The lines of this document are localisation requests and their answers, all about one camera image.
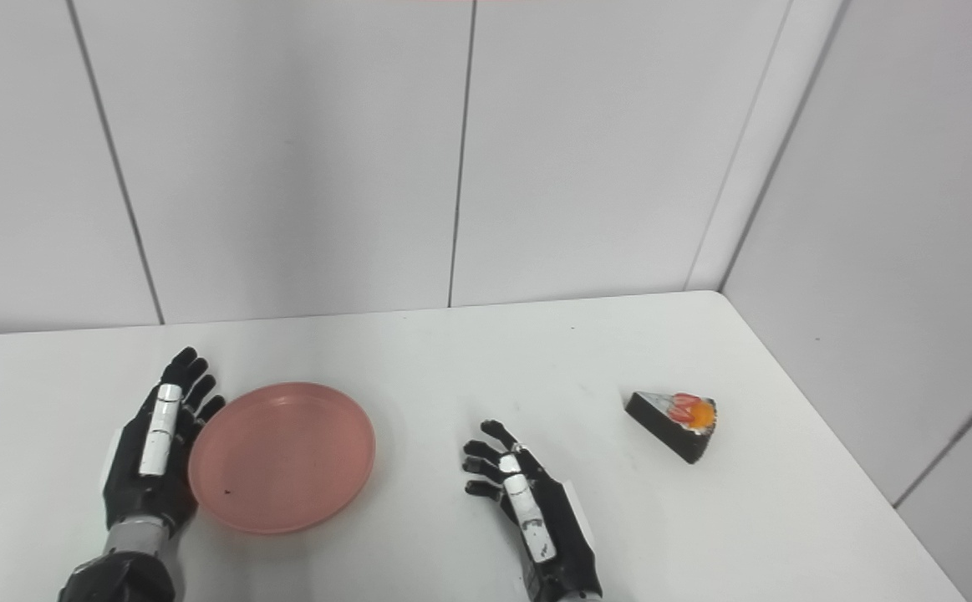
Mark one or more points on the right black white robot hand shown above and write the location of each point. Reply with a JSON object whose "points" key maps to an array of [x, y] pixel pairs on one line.
{"points": [[536, 518]]}

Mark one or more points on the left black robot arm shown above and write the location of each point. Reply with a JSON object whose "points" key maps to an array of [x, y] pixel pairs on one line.
{"points": [[122, 568]]}

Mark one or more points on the chocolate cake slice with fruit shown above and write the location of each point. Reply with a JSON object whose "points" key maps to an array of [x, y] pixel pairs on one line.
{"points": [[676, 422]]}

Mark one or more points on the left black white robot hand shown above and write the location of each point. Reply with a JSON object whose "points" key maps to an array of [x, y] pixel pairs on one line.
{"points": [[155, 451]]}

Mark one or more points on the pink round plate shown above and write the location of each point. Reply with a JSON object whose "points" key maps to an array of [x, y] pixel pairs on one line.
{"points": [[282, 457]]}

